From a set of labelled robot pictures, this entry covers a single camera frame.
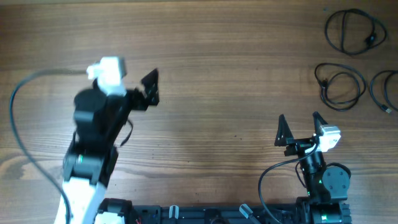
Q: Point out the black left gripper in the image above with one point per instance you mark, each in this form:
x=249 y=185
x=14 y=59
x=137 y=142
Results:
x=151 y=90

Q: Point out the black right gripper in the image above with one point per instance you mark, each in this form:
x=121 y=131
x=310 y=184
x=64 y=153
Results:
x=298 y=145

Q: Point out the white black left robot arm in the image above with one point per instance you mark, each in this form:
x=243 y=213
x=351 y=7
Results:
x=92 y=154

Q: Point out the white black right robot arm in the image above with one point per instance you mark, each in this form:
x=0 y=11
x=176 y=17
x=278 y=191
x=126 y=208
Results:
x=326 y=184

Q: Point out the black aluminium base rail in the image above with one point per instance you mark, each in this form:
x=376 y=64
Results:
x=211 y=214

